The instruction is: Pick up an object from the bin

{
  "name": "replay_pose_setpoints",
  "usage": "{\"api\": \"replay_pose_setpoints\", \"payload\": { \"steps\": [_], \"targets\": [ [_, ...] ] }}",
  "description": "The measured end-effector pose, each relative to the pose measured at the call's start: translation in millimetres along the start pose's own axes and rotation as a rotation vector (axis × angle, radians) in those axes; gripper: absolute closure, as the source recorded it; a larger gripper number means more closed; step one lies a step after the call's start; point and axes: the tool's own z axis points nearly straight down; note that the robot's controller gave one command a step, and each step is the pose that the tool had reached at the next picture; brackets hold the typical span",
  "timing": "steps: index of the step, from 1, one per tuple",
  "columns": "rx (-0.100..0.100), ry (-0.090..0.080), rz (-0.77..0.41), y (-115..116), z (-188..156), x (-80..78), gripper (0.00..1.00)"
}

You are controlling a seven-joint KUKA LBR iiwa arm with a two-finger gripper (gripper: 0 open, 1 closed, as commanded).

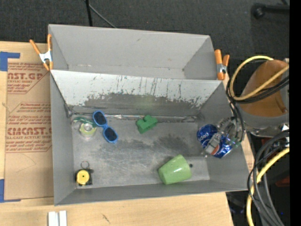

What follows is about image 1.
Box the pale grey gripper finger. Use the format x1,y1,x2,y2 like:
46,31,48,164
204,133,222,155

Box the crushed blue drink can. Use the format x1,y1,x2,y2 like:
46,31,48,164
196,123,234,159

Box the green plastic cup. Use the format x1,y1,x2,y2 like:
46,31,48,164
158,154,192,186

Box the green toy block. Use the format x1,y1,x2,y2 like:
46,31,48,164
135,114,158,134

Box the grey metal bin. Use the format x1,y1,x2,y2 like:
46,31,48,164
48,24,249,206

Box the blue sunglasses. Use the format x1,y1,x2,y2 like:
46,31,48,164
92,110,119,144

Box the clear tape roll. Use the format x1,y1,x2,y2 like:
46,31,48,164
72,116,97,140

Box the yellow and black tape measure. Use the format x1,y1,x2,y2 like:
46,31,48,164
74,161,94,187

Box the brown cardboard board red print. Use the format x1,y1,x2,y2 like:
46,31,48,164
0,40,256,203

